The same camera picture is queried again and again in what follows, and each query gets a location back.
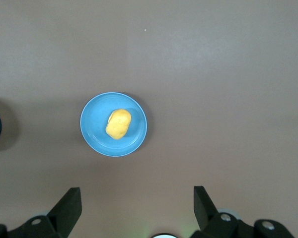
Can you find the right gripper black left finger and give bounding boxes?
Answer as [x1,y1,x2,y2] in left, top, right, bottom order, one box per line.
[0,187,83,238]

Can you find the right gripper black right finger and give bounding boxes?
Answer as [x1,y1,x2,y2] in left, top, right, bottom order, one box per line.
[190,185,297,238]

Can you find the yellow potato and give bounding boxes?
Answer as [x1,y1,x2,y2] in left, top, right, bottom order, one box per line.
[105,109,132,140]

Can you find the blue round plate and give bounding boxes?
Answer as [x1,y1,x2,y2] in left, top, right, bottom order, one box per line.
[79,92,148,157]

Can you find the brown table cloth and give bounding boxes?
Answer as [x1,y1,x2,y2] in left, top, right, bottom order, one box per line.
[0,0,298,238]

